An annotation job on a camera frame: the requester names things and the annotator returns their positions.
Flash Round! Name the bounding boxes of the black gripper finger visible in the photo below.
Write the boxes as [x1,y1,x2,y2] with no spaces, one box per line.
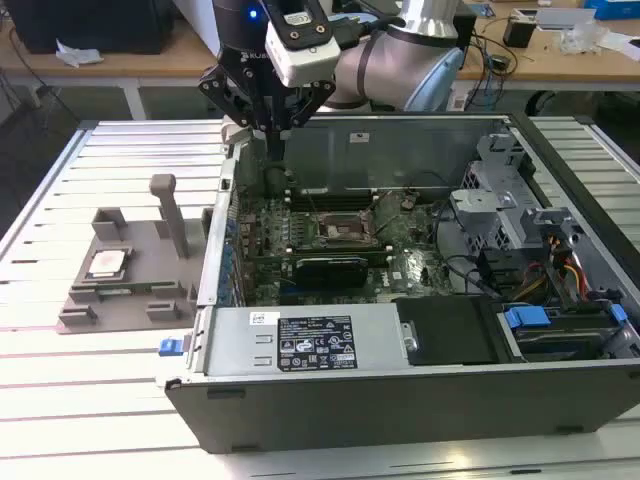
[274,78,338,162]
[197,63,276,162]

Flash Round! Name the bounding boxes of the silver square CPU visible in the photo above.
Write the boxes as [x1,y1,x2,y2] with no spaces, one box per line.
[87,246,137,282]

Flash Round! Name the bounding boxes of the black RAM slot bank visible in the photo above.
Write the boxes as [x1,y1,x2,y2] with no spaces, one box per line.
[288,185,375,210]
[289,240,390,267]

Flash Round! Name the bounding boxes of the large black box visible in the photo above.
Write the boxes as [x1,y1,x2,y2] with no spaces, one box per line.
[9,0,165,56]

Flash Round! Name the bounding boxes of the crumpled white tissue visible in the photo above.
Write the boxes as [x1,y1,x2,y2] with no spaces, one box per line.
[54,39,105,69]

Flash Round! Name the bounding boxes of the tall black box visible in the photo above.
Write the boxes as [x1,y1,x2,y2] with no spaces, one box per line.
[452,12,480,51]

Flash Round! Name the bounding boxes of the black graphics card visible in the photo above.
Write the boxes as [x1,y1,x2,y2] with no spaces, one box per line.
[293,255,370,290]

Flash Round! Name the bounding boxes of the green motherboard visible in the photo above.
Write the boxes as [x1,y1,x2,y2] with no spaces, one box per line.
[234,189,454,307]

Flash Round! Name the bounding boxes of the grey metal drive cage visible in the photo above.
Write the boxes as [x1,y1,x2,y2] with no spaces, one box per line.
[448,132,544,281]

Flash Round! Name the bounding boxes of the small black box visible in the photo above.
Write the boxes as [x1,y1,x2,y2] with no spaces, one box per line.
[502,16,537,50]

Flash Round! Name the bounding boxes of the green RAM stick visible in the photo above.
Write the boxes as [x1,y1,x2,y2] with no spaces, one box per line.
[95,282,157,297]

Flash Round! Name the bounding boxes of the grey parts rack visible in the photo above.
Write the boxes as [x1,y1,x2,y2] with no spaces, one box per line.
[54,173,217,335]

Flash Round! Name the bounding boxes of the long wooden desk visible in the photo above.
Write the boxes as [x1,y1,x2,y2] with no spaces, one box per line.
[0,0,640,121]

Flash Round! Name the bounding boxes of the black connector block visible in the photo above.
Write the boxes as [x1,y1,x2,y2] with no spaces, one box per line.
[477,247,521,296]

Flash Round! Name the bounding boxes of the silver power supply unit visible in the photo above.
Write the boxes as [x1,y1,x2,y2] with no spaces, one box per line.
[203,304,417,377]

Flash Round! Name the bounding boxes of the grey metal disk bay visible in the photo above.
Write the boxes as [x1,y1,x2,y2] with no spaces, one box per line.
[494,207,640,364]

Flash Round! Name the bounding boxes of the flat grey device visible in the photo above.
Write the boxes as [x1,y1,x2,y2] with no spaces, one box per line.
[537,7,597,32]

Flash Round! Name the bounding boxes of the black plastic shroud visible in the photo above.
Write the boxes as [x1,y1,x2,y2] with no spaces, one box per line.
[393,294,502,367]

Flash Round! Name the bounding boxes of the clear plastic bags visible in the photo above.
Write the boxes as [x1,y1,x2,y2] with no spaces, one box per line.
[555,22,612,57]

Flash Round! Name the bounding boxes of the blue disk carrier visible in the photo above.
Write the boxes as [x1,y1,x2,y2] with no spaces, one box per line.
[504,305,551,330]

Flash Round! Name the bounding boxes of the white paper sheet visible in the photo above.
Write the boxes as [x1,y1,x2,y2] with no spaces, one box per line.
[597,32,640,62]

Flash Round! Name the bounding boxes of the blue cardboard box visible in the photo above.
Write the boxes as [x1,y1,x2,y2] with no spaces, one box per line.
[583,0,640,22]

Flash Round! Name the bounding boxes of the open grey PC case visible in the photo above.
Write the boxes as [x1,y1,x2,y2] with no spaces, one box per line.
[154,110,640,455]

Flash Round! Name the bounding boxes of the black hard disk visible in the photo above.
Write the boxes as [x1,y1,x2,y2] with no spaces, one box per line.
[514,324,612,359]

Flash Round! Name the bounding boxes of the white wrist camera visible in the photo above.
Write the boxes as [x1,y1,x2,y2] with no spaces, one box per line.
[264,9,342,87]

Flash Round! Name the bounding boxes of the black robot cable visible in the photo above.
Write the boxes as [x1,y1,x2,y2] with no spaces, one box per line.
[327,12,401,51]

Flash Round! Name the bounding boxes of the yellow red power wires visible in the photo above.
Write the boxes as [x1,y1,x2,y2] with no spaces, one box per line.
[547,233,591,304]

